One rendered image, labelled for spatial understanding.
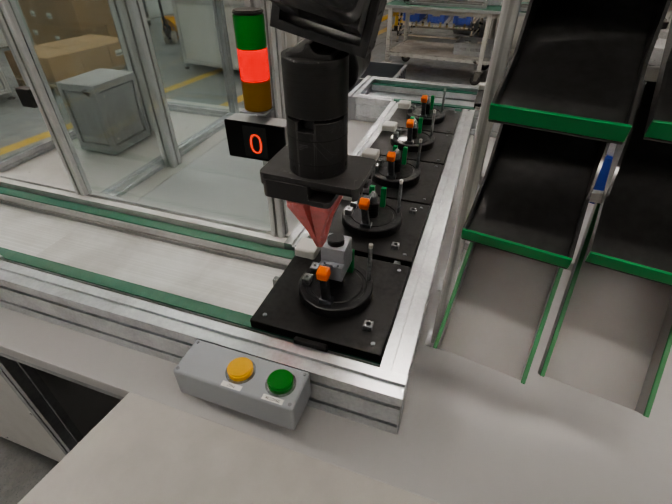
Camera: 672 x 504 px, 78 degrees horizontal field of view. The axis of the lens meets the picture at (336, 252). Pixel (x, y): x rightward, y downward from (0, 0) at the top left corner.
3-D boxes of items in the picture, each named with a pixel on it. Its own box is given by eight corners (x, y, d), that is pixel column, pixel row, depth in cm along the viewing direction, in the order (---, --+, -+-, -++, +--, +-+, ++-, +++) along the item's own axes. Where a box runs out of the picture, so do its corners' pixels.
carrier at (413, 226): (411, 269, 87) (418, 219, 80) (305, 246, 94) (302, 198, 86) (429, 211, 105) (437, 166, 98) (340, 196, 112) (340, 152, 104)
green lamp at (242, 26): (258, 51, 66) (254, 16, 63) (230, 49, 68) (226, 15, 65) (272, 45, 70) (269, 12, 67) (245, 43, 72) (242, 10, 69)
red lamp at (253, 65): (261, 84, 70) (258, 52, 67) (235, 81, 71) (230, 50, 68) (274, 76, 73) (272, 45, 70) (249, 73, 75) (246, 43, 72)
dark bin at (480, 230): (566, 270, 51) (585, 238, 44) (460, 239, 56) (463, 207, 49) (612, 110, 61) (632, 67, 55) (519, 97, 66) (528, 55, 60)
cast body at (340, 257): (341, 282, 73) (342, 250, 69) (318, 277, 74) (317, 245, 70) (355, 254, 79) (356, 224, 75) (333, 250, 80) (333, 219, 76)
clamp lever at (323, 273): (329, 303, 72) (326, 275, 67) (319, 300, 73) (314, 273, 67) (336, 287, 75) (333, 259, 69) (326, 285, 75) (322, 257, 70)
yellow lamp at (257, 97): (264, 113, 73) (261, 84, 70) (239, 110, 74) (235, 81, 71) (277, 104, 76) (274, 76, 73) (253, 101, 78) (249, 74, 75)
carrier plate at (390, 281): (380, 363, 68) (381, 355, 67) (250, 327, 74) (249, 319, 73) (409, 274, 86) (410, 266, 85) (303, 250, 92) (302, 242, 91)
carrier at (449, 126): (452, 139, 142) (459, 102, 135) (384, 130, 149) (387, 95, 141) (460, 116, 160) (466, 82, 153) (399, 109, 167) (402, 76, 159)
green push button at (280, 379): (287, 401, 62) (286, 393, 61) (263, 393, 64) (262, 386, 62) (298, 380, 65) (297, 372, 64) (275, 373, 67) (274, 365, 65)
